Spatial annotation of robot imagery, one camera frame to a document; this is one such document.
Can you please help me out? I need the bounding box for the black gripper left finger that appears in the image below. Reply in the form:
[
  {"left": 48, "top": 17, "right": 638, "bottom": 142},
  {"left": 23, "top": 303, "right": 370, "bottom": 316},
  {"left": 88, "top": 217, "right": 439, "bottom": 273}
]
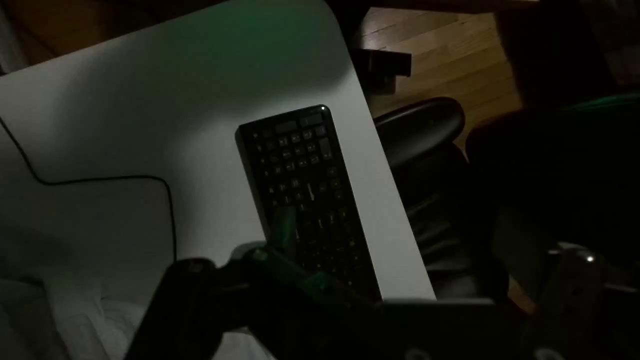
[{"left": 125, "top": 206, "right": 383, "bottom": 360}]

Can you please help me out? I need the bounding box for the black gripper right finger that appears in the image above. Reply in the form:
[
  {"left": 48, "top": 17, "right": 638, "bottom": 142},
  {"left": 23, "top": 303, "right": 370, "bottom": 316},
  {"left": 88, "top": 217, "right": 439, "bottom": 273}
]
[{"left": 526, "top": 242, "right": 609, "bottom": 360}]

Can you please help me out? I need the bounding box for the black office chair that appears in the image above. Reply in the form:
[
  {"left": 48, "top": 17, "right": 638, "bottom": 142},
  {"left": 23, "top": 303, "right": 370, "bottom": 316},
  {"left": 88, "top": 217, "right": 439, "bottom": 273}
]
[{"left": 371, "top": 92, "right": 640, "bottom": 316}]

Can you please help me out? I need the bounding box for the black computer keyboard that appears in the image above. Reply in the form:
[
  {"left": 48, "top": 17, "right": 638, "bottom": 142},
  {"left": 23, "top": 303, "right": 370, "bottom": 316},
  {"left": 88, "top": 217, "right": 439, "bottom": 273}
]
[{"left": 233, "top": 102, "right": 383, "bottom": 305}]

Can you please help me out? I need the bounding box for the thin black keyboard cable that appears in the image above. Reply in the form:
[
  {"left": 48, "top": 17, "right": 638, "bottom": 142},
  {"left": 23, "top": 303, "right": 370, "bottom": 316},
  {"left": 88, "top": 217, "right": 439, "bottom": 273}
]
[{"left": 0, "top": 119, "right": 180, "bottom": 267}]

